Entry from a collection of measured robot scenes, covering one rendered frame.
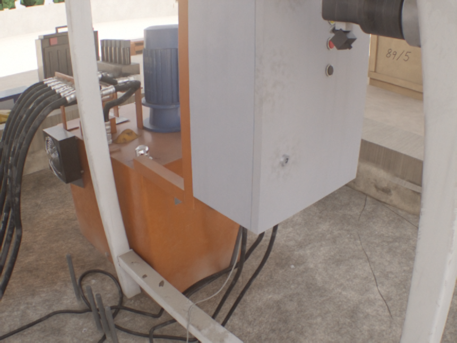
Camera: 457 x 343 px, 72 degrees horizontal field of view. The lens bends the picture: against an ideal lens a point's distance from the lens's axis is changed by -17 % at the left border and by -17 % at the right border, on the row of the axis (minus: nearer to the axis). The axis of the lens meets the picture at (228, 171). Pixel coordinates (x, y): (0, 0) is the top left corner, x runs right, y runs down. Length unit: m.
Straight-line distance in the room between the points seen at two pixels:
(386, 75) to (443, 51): 3.63
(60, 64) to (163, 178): 2.17
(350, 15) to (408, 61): 3.27
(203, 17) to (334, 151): 0.44
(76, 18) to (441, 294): 1.07
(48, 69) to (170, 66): 1.75
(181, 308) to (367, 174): 1.56
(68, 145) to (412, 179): 1.84
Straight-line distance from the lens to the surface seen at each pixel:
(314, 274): 1.70
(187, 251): 1.46
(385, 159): 2.30
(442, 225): 0.44
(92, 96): 1.16
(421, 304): 0.51
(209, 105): 0.78
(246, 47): 0.68
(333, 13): 0.59
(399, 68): 3.91
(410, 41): 0.55
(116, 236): 1.39
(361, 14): 0.57
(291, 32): 0.70
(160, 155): 1.28
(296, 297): 1.58
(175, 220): 1.34
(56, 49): 3.06
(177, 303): 1.21
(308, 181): 0.86
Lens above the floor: 1.10
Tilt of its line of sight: 25 degrees down
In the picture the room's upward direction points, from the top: straight up
